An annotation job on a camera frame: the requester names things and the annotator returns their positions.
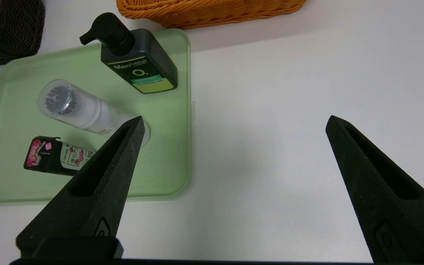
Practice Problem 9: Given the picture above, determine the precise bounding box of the dark brown wicker basket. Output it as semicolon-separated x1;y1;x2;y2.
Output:
0;0;46;70

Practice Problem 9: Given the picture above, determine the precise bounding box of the dark green pump bottle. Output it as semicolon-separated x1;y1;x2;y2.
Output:
79;12;178;94

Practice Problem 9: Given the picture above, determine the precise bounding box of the light green plastic tray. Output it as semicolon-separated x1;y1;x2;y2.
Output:
0;29;191;205

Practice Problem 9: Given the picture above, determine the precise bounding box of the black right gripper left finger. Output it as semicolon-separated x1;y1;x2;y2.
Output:
16;116;145;259

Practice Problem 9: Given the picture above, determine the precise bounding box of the orange wicker basket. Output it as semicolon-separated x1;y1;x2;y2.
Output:
116;0;306;30

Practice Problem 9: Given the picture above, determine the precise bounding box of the small black red box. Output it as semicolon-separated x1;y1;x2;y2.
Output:
24;136;98;176

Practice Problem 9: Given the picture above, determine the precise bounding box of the white bottle with clear cap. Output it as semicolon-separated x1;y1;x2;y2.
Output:
36;79;151;148

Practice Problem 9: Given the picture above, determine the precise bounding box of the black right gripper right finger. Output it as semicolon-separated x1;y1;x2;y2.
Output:
325;115;424;264

